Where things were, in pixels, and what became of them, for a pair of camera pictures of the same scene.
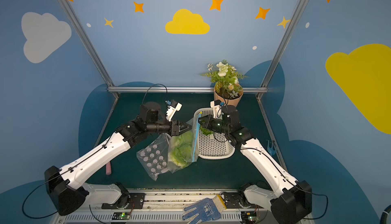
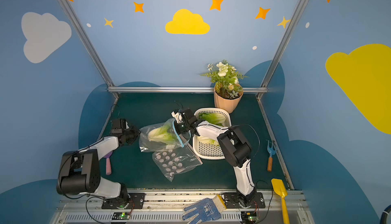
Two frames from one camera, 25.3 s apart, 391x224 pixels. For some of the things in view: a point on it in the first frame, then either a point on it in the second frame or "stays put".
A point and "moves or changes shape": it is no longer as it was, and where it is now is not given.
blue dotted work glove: (207, 208) stays put
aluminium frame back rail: (178, 89) stays put
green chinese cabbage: (205, 131) moves or changes shape
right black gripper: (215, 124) → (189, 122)
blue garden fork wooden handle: (271, 148) stays put
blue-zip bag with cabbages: (183, 147) → (162, 136)
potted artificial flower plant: (227, 89) stays put
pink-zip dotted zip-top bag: (154, 157) → (174, 161)
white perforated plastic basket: (216, 145) stays put
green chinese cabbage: (180, 149) → (204, 140)
